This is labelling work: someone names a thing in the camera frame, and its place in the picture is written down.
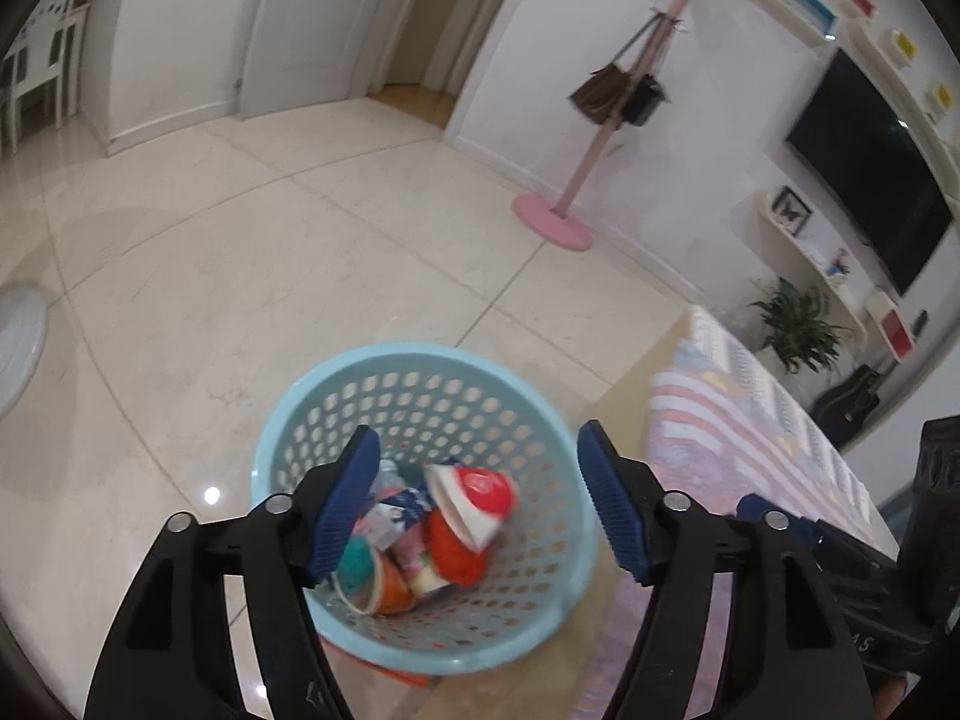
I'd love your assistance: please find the colourful patterned play mat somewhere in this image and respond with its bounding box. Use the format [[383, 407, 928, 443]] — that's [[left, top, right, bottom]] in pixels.
[[574, 305, 897, 720]]

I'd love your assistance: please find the pink coat rack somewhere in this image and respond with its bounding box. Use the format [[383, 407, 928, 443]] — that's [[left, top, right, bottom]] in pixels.
[[512, 0, 732, 250]]

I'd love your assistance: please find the white curved wall shelf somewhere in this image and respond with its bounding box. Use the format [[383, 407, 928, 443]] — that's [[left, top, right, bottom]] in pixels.
[[757, 187, 871, 346]]

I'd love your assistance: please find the orange paper cup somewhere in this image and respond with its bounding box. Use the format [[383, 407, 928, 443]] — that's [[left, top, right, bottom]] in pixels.
[[427, 510, 492, 587]]

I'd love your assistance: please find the pink yellow wrapper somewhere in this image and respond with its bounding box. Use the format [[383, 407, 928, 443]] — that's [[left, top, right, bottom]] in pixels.
[[394, 525, 458, 601]]

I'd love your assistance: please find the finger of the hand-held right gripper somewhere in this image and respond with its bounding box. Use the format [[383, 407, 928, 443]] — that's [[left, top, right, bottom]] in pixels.
[[735, 493, 901, 616]]

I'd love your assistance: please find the light blue perforated basket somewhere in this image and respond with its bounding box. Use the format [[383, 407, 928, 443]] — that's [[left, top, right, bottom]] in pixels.
[[251, 343, 601, 680]]

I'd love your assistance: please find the black handbag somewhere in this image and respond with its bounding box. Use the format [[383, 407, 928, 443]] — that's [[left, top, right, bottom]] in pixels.
[[621, 73, 668, 127]]

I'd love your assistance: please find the black flat television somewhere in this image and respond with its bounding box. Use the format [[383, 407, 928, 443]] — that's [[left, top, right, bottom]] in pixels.
[[785, 49, 955, 297]]

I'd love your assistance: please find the green potted plant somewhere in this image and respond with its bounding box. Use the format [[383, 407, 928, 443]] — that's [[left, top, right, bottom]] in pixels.
[[750, 277, 852, 374]]

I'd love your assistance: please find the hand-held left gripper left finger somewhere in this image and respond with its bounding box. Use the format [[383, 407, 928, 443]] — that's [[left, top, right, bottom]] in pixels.
[[84, 424, 382, 720]]

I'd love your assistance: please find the orange cup teal inside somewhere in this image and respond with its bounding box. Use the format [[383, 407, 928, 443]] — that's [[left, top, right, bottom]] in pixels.
[[334, 540, 413, 616]]

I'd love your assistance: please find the red white paper cup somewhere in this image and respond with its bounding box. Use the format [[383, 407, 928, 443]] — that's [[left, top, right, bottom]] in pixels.
[[422, 463, 520, 552]]

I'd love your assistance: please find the white shelf blue inside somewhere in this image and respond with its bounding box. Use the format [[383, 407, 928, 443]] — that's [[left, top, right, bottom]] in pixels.
[[748, 0, 837, 46]]

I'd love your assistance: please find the white wardrobe panel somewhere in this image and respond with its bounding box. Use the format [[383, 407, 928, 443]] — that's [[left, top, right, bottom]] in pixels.
[[97, 0, 278, 155]]

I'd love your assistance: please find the black guitar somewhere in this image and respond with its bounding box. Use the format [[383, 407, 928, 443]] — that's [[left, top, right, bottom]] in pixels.
[[811, 364, 882, 447]]

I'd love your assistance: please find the white chair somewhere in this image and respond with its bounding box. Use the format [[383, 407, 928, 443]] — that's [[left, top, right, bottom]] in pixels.
[[0, 0, 82, 155]]

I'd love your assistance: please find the black picture frame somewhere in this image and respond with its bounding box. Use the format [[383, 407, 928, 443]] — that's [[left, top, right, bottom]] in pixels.
[[772, 186, 812, 235]]

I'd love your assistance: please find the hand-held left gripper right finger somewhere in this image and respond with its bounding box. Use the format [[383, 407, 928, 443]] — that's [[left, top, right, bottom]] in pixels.
[[576, 420, 877, 720]]

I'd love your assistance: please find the blue white packet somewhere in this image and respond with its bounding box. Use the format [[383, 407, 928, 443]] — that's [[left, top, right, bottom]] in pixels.
[[367, 484, 436, 548]]

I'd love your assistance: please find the brown handbag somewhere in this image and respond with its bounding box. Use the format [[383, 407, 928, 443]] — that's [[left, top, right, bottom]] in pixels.
[[568, 64, 631, 127]]

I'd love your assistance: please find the white door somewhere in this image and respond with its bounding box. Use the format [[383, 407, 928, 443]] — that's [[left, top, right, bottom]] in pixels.
[[238, 0, 421, 121]]

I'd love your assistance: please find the white box shelf red inside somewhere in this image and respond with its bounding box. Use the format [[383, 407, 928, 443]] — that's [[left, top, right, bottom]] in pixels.
[[866, 291, 917, 361]]

